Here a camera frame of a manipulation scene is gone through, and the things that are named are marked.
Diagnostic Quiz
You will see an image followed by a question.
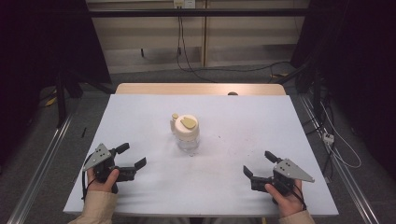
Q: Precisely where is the black metal stand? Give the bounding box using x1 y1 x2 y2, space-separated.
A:
274 59 326 120
53 69 117 129

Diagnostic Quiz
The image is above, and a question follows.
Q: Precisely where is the white power strip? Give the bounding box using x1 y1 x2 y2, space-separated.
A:
322 132 335 147

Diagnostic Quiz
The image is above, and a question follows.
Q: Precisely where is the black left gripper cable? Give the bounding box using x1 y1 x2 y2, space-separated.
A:
80 151 98 202

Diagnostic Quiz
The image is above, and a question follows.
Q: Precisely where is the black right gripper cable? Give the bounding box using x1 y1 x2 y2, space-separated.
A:
290 185 308 212

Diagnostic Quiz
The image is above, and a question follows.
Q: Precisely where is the person's right hand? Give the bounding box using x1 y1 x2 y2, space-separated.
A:
264 179 308 219

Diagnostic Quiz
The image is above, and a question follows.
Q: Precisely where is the white cable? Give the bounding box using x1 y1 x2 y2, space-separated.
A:
319 102 363 170

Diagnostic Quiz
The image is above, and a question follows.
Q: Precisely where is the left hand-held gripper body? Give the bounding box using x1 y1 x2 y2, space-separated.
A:
81 143 137 185

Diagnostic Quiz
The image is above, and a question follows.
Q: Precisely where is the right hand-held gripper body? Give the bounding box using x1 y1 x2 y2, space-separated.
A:
250 158 316 198

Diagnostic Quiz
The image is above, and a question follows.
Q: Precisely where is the white wall socket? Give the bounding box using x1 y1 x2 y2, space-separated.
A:
173 0 197 9

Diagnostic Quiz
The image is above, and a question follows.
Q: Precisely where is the black hanging cable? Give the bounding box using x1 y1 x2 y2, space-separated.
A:
175 15 292 84

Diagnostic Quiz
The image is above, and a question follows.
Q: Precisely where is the white table board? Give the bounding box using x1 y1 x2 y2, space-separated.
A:
63 93 340 218

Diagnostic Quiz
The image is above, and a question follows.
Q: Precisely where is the person's left hand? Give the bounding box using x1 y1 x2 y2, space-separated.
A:
86 167 120 194

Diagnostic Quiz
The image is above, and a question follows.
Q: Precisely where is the wooden table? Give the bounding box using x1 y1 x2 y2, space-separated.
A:
114 82 287 96

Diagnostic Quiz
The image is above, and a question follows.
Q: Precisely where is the clear bottle with cream lid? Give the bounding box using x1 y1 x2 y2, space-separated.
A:
169 112 201 154

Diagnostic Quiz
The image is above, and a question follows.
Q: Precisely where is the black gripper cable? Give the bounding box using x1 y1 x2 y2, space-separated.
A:
290 185 308 212
80 151 98 202

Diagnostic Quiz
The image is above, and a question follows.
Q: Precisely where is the metal floor rail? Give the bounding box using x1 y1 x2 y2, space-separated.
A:
5 114 75 224
298 93 381 224

